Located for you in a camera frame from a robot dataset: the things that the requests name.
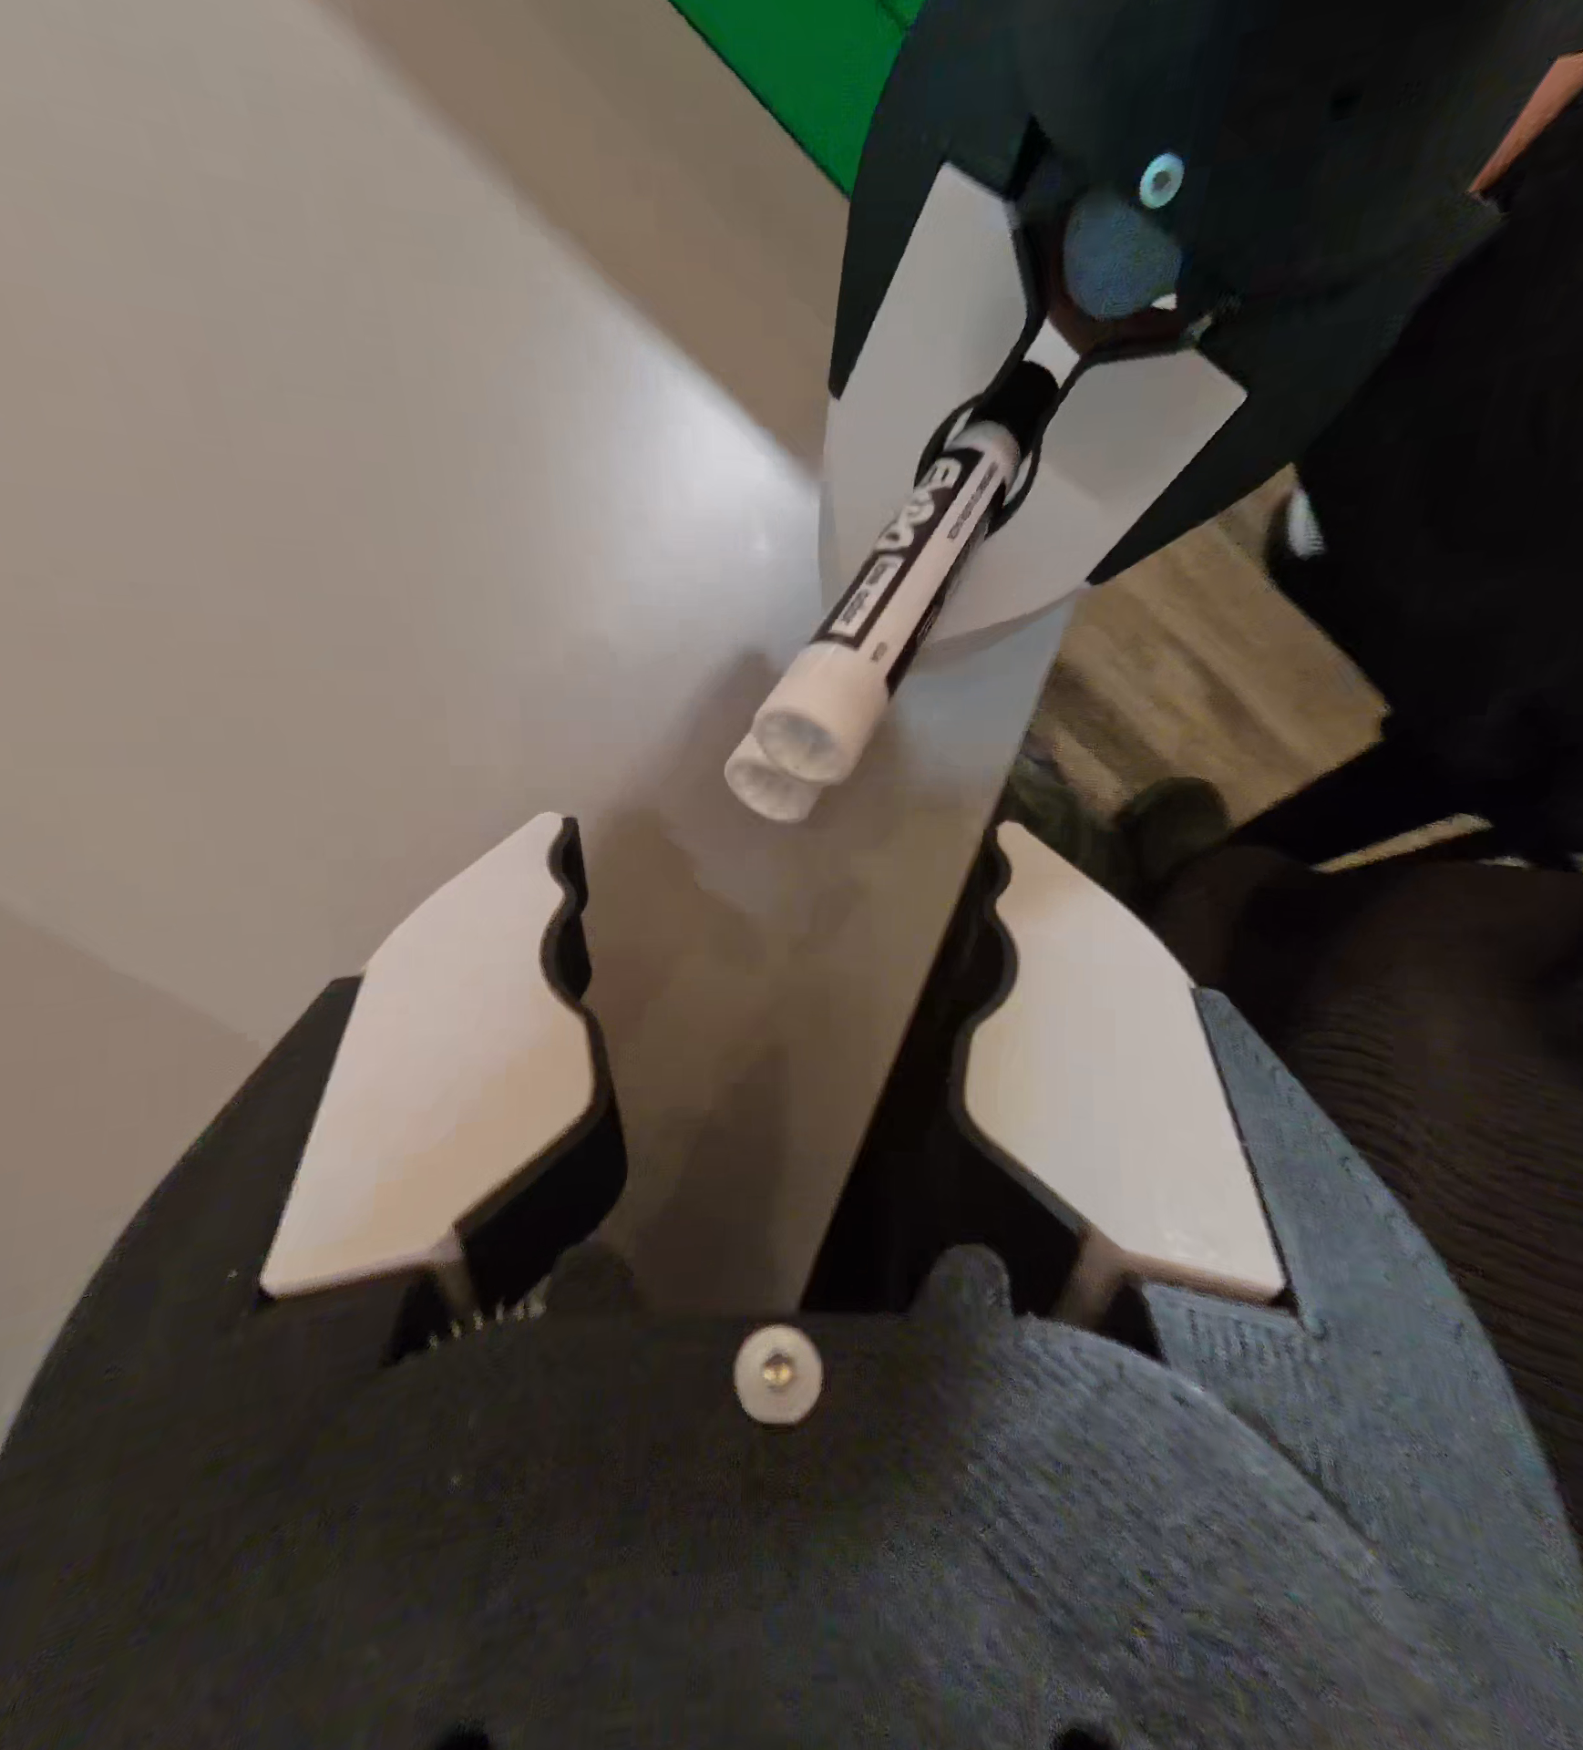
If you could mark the black dry erase marker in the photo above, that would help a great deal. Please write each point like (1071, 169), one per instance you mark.
(765, 790)
(902, 548)

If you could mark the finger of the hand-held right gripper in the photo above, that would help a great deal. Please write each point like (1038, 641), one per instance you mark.
(1133, 451)
(922, 314)

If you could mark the green plastic bin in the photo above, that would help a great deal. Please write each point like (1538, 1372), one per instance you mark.
(792, 68)

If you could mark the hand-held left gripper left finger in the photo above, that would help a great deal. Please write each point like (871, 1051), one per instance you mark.
(449, 1067)

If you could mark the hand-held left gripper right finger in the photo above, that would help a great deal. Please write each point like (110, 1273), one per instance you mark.
(1106, 1095)

